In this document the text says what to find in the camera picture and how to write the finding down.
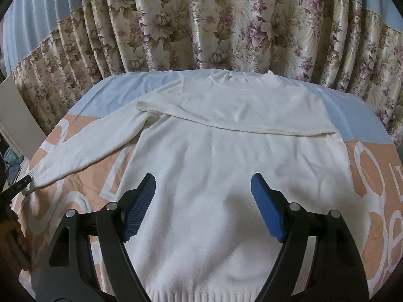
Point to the white knit sweater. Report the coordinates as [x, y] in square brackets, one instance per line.
[207, 151]

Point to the floral curtain with blue band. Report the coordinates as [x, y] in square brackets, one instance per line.
[220, 22]

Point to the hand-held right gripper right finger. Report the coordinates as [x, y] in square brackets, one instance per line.
[266, 207]

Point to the blue patterned cloth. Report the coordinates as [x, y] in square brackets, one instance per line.
[12, 162]

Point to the white board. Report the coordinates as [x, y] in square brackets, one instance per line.
[19, 113]

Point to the blue and peach printed blanket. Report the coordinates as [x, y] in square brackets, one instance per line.
[78, 192]

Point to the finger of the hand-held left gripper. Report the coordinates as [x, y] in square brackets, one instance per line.
[19, 186]

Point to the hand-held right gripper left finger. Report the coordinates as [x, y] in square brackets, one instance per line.
[141, 207]

